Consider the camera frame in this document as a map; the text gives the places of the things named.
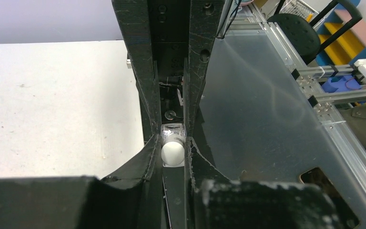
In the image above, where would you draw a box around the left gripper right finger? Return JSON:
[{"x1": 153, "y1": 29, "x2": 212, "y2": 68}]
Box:
[{"x1": 184, "y1": 137, "x2": 343, "y2": 229}]

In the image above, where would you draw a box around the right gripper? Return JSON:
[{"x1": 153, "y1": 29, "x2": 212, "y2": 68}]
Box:
[{"x1": 112, "y1": 0, "x2": 225, "y2": 135}]

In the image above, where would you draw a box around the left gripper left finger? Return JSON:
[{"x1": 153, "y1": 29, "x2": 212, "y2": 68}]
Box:
[{"x1": 0, "y1": 135, "x2": 163, "y2": 229}]

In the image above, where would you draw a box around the clear nail polish bottle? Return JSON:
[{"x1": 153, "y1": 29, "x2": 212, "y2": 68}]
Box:
[{"x1": 161, "y1": 123, "x2": 186, "y2": 167}]

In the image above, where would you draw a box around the black round stool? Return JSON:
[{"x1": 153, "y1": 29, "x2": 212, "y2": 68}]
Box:
[{"x1": 267, "y1": 13, "x2": 321, "y2": 64}]

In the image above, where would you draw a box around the black smartphone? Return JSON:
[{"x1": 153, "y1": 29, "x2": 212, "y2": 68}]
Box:
[{"x1": 299, "y1": 167, "x2": 360, "y2": 229}]

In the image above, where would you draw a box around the blue plastic part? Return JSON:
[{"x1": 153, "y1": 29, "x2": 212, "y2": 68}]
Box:
[{"x1": 321, "y1": 75, "x2": 362, "y2": 93}]

